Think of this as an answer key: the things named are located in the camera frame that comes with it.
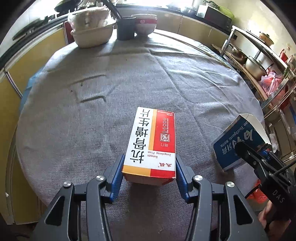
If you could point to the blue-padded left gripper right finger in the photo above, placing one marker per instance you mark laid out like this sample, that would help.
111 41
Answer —
197 190

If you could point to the microwave oven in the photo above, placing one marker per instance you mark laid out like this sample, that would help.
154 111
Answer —
214 16

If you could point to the orange white medicine box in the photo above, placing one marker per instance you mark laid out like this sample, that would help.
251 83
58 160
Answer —
151 153

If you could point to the black chopstick holder cup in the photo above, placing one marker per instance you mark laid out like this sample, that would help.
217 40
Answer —
125 25

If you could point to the white red bowl stack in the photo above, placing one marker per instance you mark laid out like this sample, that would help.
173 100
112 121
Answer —
145 24

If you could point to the white stacked bowls with bag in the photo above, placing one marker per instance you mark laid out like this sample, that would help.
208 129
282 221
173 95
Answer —
91 27

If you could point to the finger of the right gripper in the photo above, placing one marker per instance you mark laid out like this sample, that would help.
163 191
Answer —
254 159
264 152

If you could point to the red plastic bag on rack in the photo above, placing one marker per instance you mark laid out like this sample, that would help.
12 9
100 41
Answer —
270 82

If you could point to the metal storage rack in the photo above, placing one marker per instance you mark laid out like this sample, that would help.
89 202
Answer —
279 108

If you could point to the red plastic trash basket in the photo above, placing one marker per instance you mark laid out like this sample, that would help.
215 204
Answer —
257 195

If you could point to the long bamboo stick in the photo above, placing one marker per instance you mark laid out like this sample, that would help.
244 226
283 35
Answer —
194 44

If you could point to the black wok with lid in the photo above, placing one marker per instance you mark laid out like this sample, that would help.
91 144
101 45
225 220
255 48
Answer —
66 5

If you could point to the steel pot on rack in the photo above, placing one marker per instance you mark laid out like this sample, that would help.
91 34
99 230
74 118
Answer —
255 68

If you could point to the yellow lower cabinets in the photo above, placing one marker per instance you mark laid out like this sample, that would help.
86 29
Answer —
19 204

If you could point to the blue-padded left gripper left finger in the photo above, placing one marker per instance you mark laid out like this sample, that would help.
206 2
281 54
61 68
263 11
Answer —
101 190

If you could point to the grey tablecloth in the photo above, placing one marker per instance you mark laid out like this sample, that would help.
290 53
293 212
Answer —
78 119

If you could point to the blue toothpaste box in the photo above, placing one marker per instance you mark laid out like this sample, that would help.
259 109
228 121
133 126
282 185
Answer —
245 128

